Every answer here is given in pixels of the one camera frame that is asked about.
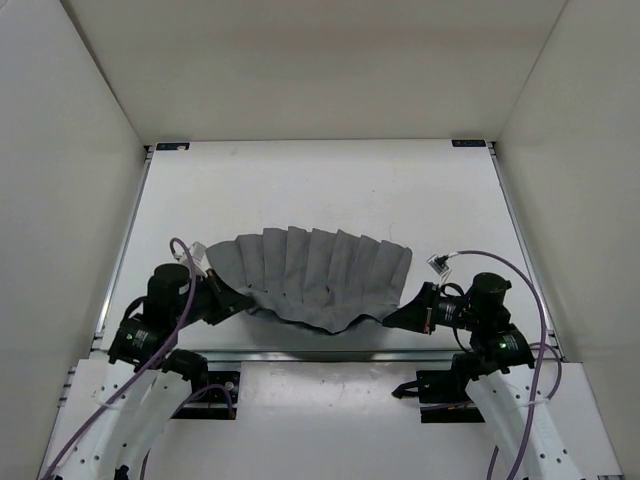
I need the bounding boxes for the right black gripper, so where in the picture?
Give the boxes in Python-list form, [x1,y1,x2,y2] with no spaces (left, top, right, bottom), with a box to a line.
[383,281,481,333]

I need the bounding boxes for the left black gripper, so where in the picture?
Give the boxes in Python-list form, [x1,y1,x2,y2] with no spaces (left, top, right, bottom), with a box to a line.
[178,260,257,318]

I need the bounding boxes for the grey pleated skirt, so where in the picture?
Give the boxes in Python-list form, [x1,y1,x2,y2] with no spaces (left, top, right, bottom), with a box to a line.
[206,226,413,335]

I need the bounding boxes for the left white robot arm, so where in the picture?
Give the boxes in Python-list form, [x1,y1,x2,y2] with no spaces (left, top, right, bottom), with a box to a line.
[43,264,254,479]

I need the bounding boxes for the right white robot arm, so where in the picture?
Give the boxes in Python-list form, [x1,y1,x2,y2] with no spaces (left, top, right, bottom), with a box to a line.
[383,273,583,479]

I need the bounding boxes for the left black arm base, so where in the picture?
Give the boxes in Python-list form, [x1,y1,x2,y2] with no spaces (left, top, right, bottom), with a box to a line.
[161,349,240,421]

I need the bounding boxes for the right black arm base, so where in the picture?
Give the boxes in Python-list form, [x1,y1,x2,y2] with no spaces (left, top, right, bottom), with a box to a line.
[391,353,513,424]

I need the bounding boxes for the left corner label sticker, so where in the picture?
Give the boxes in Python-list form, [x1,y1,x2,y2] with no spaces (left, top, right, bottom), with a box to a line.
[155,142,190,151]

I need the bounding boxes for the corner label sticker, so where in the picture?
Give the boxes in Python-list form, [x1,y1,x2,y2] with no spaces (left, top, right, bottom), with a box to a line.
[155,142,190,151]
[451,139,486,148]

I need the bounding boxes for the right corner label sticker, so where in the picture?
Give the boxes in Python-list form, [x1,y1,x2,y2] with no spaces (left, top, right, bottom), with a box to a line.
[451,139,486,148]

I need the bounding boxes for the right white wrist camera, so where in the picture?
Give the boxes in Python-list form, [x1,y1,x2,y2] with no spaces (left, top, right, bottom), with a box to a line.
[427,255,450,277]

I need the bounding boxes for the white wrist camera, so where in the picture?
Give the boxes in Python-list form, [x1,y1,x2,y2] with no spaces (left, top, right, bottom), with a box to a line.
[174,242,206,270]
[427,255,450,277]

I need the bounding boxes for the aluminium table front rail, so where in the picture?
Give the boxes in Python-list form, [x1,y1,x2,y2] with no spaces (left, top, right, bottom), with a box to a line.
[201,350,461,363]

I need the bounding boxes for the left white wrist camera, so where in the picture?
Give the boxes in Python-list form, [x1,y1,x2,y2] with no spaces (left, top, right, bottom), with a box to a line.
[174,242,206,270]

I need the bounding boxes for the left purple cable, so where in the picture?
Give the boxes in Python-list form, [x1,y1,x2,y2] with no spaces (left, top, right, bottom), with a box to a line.
[37,238,236,480]

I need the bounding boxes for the purple cable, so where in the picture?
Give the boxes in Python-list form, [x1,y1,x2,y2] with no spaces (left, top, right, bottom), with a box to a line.
[447,248,564,480]
[37,238,236,480]

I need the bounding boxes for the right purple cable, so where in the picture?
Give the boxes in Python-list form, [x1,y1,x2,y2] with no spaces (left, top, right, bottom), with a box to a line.
[447,248,564,480]

